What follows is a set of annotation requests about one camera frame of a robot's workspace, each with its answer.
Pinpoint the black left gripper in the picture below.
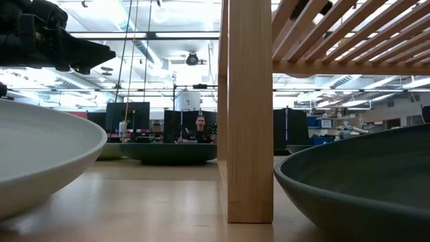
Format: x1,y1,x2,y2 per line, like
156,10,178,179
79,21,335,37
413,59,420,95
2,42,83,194
0,0,117,75

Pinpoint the mint green plate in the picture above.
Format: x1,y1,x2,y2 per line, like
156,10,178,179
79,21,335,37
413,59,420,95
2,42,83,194
96,142,125,161

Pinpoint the light grey plate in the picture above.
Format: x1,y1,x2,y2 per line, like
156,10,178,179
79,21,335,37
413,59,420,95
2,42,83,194
0,98,108,221

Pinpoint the dark teal plate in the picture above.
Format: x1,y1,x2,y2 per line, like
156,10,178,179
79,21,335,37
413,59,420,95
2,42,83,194
119,142,218,165
285,144,316,155

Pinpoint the dark grey plate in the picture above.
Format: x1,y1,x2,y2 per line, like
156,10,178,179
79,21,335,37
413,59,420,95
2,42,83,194
273,123,430,242

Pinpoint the bamboo slatted shelf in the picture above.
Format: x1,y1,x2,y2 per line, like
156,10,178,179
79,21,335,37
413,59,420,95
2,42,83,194
216,0,430,225

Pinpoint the blue storage bin shelf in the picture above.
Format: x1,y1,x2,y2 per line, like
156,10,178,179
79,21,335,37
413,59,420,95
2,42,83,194
307,116,334,146

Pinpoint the black partition screen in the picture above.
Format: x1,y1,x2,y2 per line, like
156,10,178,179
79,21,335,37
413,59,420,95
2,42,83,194
105,102,151,143
273,108,310,156
163,109,218,144

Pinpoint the black spotlight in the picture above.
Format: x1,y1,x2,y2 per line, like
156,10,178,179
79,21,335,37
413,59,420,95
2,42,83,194
185,52,200,67

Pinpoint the white cylindrical tank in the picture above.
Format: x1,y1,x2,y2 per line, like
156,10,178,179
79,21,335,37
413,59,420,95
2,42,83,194
175,90,202,112

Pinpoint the person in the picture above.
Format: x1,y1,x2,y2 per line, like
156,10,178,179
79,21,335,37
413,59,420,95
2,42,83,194
177,114,216,145

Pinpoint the black cord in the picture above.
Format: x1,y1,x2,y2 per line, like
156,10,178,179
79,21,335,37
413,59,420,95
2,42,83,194
110,0,134,112

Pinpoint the yellow cord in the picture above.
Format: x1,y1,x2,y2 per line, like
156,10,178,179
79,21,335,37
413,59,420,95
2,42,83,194
122,0,140,143

